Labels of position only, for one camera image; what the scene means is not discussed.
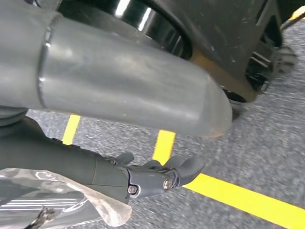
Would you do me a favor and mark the clear plastic sheet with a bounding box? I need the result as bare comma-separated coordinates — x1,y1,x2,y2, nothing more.
0,167,133,229

